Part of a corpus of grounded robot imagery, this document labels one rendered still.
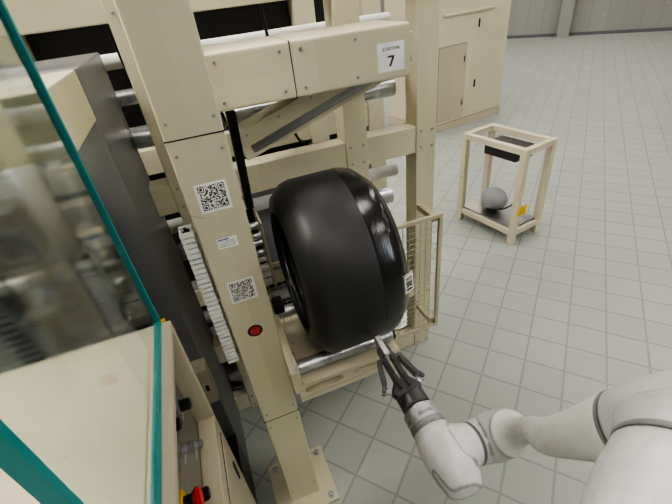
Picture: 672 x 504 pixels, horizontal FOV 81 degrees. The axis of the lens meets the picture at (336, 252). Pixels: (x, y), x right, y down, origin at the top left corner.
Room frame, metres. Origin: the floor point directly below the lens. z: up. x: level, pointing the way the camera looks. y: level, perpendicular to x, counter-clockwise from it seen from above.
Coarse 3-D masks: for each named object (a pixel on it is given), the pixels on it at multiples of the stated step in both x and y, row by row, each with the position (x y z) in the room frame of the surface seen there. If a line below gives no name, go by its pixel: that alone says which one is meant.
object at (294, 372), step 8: (280, 328) 0.98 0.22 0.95; (280, 336) 0.94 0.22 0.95; (288, 344) 0.91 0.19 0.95; (288, 352) 0.87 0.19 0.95; (288, 360) 0.84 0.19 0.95; (288, 368) 0.81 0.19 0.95; (296, 368) 0.80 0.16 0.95; (296, 376) 0.78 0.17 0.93; (296, 384) 0.78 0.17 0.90; (296, 392) 0.78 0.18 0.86
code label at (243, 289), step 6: (252, 276) 0.88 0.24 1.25; (234, 282) 0.87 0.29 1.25; (240, 282) 0.87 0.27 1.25; (246, 282) 0.88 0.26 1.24; (252, 282) 0.88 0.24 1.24; (228, 288) 0.86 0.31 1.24; (234, 288) 0.87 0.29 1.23; (240, 288) 0.87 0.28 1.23; (246, 288) 0.87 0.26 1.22; (252, 288) 0.88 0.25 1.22; (234, 294) 0.86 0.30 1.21; (240, 294) 0.87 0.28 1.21; (246, 294) 0.87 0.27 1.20; (252, 294) 0.88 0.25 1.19; (234, 300) 0.86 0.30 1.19; (240, 300) 0.87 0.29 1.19
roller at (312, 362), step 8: (384, 336) 0.92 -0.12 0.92; (392, 336) 0.92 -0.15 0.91; (360, 344) 0.89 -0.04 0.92; (368, 344) 0.90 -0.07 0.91; (320, 352) 0.88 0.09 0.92; (328, 352) 0.87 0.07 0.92; (336, 352) 0.87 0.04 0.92; (344, 352) 0.87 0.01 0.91; (352, 352) 0.88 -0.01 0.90; (304, 360) 0.85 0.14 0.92; (312, 360) 0.85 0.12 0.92; (320, 360) 0.85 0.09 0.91; (328, 360) 0.85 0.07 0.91; (336, 360) 0.86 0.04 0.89; (304, 368) 0.83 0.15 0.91; (312, 368) 0.84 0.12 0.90
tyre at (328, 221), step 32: (288, 192) 1.00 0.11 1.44; (320, 192) 0.97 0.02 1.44; (352, 192) 0.96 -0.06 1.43; (288, 224) 0.91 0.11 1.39; (320, 224) 0.87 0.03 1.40; (352, 224) 0.87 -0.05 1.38; (384, 224) 0.88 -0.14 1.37; (288, 256) 1.22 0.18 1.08; (320, 256) 0.81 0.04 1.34; (352, 256) 0.81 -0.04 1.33; (384, 256) 0.83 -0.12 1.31; (288, 288) 1.11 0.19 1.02; (320, 288) 0.77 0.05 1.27; (352, 288) 0.77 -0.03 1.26; (384, 288) 0.79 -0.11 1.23; (320, 320) 0.76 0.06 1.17; (352, 320) 0.76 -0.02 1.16; (384, 320) 0.79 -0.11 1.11
